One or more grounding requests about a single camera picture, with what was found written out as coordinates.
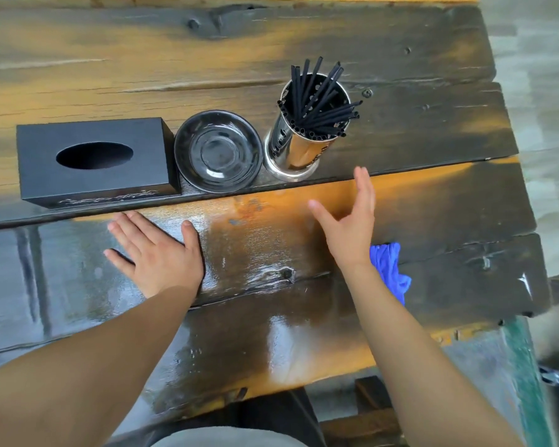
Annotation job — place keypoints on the person's right hand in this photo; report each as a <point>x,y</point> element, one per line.
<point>351,239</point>

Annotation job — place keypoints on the person's left hand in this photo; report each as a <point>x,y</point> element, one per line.
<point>167,265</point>

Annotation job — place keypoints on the person's left little finger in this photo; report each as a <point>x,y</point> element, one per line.
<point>119,258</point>

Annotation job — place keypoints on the person's left thumb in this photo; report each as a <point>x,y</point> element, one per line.
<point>192,239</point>

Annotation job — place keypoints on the person's right thumb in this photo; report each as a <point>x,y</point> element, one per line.
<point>324,215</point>

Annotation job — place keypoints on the person's left forearm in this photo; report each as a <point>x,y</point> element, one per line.
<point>84,367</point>

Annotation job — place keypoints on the person's right forearm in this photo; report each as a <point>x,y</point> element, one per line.
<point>414,358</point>

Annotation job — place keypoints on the steel chopstick holder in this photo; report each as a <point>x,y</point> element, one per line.
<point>289,153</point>

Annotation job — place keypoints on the blue cloth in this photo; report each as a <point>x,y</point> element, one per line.
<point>391,274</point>

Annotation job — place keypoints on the black round dish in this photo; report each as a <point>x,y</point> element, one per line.
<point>219,151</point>

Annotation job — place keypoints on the bundle of black chopsticks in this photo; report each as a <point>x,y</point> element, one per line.
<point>314,104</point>

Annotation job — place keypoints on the black tissue box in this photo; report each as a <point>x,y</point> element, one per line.
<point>42,172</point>

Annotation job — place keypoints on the black trousers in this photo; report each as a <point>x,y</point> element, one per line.
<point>261,409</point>

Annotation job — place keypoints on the grey shirt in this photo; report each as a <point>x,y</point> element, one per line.
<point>228,438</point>

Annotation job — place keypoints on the wooden bench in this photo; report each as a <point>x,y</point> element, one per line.
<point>358,428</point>

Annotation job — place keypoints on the green metal table frame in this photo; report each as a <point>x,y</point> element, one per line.
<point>524,381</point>

